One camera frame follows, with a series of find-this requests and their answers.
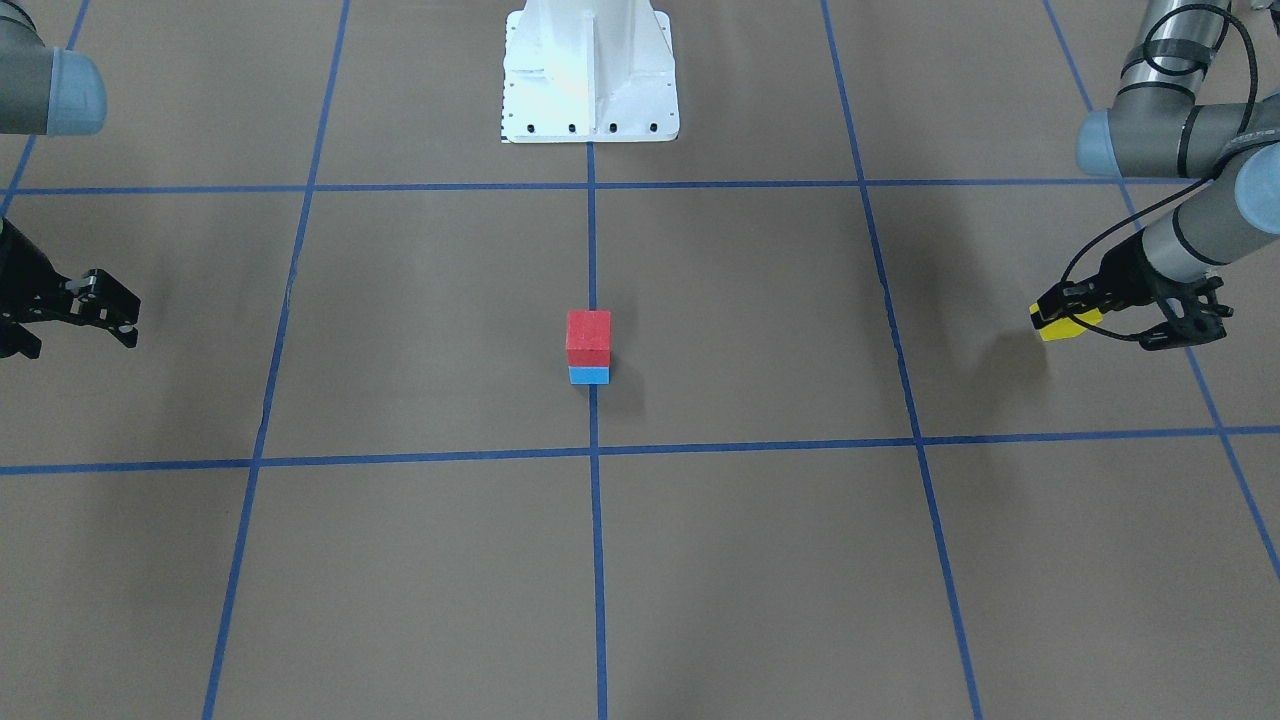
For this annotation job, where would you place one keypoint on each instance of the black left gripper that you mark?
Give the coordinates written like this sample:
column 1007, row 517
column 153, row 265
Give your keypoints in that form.
column 1121, row 267

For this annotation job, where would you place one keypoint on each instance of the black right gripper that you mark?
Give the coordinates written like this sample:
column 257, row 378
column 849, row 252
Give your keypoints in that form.
column 22, row 277

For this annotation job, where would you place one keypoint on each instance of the yellow block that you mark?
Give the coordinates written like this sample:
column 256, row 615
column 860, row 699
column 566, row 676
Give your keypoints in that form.
column 1065, row 327

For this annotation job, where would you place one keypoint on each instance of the red block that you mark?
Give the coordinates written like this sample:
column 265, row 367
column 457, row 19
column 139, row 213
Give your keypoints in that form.
column 588, row 338

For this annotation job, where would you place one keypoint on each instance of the blue block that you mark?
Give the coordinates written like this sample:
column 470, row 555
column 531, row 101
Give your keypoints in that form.
column 589, row 375

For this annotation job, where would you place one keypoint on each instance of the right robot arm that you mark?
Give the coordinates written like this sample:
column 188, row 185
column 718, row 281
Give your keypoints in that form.
column 51, row 91

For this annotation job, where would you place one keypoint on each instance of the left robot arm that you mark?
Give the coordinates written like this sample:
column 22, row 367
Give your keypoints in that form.
column 1157, row 128

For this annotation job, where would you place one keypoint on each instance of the brown paper table cover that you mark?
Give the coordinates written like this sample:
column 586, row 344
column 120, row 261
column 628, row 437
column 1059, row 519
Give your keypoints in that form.
column 835, row 475

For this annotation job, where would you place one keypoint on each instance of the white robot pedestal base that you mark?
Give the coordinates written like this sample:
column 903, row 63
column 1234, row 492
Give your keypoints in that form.
column 589, row 72

